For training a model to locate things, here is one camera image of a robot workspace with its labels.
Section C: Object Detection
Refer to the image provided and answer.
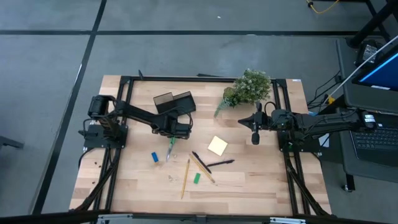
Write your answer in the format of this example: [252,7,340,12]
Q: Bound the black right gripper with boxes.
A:
[238,101,276,146]

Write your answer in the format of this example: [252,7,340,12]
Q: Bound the green handled scissors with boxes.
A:
[165,136,177,162]

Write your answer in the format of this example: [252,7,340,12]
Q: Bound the yellow sticky note pad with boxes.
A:
[207,135,229,157]

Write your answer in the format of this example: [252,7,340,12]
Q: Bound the black pen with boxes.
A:
[206,159,235,168]
[191,151,213,175]

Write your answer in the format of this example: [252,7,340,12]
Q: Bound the yellow pencil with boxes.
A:
[180,159,191,200]
[188,153,216,184]

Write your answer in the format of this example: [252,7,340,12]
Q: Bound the black mesh desk organizer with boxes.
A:
[152,90,197,114]

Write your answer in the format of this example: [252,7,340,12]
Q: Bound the small trailing succulent plant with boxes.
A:
[213,86,241,119]

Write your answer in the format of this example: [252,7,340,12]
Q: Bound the bushy green potted plant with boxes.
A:
[233,68,272,107]

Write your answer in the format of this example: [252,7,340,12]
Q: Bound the white rod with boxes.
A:
[323,34,398,104]

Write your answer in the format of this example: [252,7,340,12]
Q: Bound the laptop computer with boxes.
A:
[335,36,398,192]

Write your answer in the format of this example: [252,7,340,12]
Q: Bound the black laptop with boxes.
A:
[347,111,398,168]

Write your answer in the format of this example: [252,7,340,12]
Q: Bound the black power adapter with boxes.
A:
[356,39,385,67]

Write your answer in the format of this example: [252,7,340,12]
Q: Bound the monitor with blue screen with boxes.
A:
[351,43,398,93]

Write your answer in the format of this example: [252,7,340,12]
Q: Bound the black stand beam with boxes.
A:
[346,0,398,49]

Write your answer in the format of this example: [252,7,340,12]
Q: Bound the grey chair leg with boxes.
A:
[0,135,25,151]

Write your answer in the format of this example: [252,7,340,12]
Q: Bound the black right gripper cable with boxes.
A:
[264,101,278,118]

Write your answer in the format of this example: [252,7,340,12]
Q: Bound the black aluminium table frame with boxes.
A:
[70,74,332,218]

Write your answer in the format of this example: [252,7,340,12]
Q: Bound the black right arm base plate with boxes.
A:
[277,130,322,154]

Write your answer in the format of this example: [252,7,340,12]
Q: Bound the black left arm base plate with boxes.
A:
[79,123,129,149]

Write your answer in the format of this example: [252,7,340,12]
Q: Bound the silver corner bracket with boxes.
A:
[269,217,307,224]
[97,213,134,224]

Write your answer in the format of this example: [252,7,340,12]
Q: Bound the yellow cable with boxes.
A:
[305,0,341,15]

